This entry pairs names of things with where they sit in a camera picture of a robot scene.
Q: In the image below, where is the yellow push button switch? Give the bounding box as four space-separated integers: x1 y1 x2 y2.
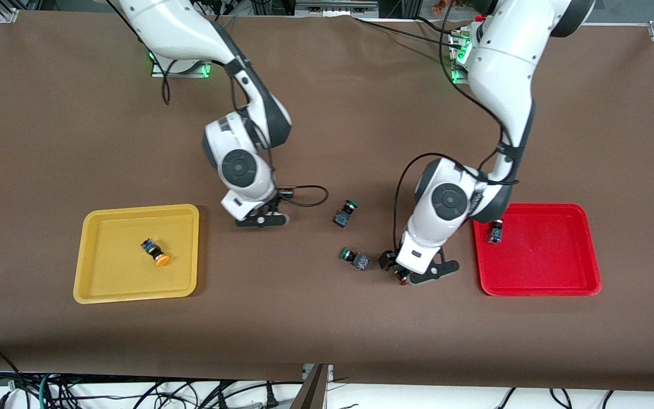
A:
140 238 171 268

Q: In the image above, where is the brown table cover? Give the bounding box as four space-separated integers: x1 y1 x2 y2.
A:
0 10 654 393

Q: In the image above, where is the red plastic tray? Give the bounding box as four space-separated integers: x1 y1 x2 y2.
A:
472 203 602 297

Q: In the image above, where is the yellow plastic tray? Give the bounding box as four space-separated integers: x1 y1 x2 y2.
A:
73 203 200 304

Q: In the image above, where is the green push button switch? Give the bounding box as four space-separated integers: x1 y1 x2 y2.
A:
339 247 371 272
332 199 359 229

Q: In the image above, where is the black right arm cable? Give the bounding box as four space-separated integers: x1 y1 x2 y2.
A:
103 0 329 208

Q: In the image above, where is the dark support post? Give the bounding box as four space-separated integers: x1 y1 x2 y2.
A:
290 364 330 409

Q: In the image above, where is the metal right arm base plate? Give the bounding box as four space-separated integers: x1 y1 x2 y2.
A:
151 56 212 78

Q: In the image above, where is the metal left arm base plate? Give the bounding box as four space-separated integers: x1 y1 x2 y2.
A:
449 28 475 86

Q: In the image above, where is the grey metal frame rail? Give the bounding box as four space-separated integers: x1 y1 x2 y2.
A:
296 0 379 18

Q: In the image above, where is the black cable on table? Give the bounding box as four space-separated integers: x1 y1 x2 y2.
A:
353 16 464 47

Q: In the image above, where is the green cable under table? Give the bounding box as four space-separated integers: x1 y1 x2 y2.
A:
36 373 51 409

